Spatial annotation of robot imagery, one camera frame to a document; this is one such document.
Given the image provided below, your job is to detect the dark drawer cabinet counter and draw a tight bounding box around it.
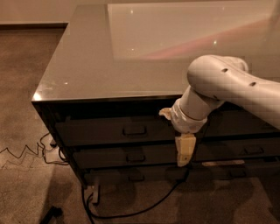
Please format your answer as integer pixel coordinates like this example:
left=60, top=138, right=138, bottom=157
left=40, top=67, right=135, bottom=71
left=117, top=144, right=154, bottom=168
left=32, top=0, right=279, bottom=186

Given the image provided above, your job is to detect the thick black floor cable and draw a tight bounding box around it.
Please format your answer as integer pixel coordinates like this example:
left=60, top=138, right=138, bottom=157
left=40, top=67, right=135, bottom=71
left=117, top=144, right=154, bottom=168
left=80, top=167, right=191, bottom=224

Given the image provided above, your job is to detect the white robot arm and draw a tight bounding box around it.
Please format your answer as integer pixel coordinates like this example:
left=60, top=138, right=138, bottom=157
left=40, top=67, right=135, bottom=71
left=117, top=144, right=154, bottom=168
left=159, top=55, right=280, bottom=167

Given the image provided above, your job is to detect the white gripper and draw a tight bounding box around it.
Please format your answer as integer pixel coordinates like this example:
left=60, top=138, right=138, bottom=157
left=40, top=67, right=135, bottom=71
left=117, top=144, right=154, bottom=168
left=159, top=99, right=207, bottom=167

